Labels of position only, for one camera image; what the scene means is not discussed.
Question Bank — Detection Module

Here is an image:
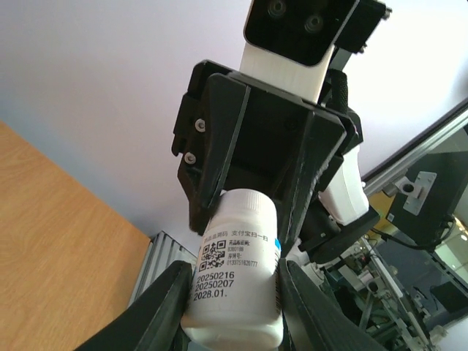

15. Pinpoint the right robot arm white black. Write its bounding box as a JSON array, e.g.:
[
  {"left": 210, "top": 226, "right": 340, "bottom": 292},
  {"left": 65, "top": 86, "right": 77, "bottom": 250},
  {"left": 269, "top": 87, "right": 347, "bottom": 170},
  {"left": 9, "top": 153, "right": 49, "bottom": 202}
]
[{"left": 171, "top": 60, "right": 378, "bottom": 263}]

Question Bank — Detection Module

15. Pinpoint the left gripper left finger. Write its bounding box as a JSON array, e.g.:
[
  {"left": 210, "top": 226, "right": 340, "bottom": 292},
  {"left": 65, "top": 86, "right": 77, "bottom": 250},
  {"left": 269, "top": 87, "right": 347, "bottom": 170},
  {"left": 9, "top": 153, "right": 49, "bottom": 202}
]
[{"left": 77, "top": 260, "right": 192, "bottom": 350}]

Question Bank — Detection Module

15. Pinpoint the grey bracket on frame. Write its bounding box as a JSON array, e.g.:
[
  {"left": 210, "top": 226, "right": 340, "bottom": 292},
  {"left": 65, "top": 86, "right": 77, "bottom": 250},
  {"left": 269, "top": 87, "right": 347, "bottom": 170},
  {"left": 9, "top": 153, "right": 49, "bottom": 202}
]
[{"left": 395, "top": 171, "right": 437, "bottom": 216}]

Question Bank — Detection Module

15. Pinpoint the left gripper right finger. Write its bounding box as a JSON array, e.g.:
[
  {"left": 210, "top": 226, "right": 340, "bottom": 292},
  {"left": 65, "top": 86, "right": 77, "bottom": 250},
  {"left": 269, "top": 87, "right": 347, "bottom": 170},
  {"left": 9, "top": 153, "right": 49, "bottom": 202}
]
[{"left": 279, "top": 259, "right": 380, "bottom": 351}]

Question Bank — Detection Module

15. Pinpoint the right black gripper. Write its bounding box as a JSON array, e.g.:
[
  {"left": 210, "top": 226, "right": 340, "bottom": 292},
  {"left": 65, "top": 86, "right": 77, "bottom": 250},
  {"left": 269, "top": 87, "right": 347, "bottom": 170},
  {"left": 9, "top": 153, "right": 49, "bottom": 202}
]
[{"left": 172, "top": 61, "right": 363, "bottom": 252}]

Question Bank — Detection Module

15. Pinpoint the aluminium front frame rail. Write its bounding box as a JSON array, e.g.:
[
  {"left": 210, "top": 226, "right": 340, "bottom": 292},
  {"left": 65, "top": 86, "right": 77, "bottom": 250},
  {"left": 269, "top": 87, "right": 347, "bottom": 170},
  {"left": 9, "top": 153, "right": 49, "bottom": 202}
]
[{"left": 127, "top": 231, "right": 197, "bottom": 307}]

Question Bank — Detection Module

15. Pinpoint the small white pill bottle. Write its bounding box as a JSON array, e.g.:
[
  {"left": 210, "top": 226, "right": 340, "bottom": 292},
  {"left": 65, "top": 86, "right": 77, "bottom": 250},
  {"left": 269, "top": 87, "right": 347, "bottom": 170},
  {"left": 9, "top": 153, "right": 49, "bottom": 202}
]
[{"left": 181, "top": 189, "right": 284, "bottom": 350}]

